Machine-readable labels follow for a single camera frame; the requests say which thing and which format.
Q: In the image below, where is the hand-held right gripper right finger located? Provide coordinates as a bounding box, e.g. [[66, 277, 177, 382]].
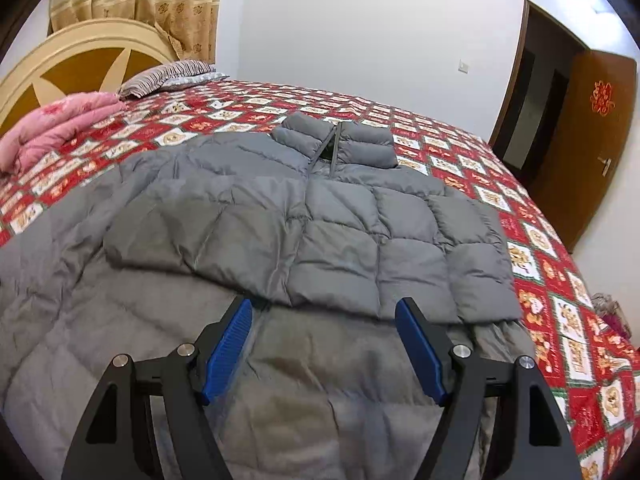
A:
[[394, 297, 583, 480]]

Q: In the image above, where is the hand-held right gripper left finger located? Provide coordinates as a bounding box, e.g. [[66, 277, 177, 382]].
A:
[[62, 296, 254, 480]]

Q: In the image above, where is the grey puffer jacket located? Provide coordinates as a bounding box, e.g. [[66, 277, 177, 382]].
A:
[[0, 112, 538, 480]]

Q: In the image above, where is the red bear-print bed sheet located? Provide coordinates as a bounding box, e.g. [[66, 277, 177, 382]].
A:
[[0, 77, 640, 480]]

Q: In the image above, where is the crumpled patterned cloth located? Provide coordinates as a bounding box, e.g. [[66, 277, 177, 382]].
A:
[[590, 294, 633, 341]]

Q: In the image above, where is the brown wooden door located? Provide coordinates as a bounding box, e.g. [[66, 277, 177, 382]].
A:
[[530, 49, 640, 256]]

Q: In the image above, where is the striped pillow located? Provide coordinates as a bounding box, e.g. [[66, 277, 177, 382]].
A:
[[116, 59, 231, 100]]

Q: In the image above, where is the pink quilt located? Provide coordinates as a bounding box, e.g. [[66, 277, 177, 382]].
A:
[[0, 91, 128, 176]]

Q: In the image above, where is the red paper door decoration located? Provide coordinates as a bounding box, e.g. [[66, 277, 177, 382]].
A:
[[590, 80, 617, 117]]

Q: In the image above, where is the cream and brown headboard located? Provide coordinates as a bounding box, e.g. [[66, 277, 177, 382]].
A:
[[0, 17, 178, 136]]

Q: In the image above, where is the beige patterned curtain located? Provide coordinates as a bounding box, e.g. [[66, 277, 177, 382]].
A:
[[49, 0, 221, 63]]

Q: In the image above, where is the dark wooden door frame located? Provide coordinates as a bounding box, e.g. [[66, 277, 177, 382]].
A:
[[487, 0, 591, 186]]

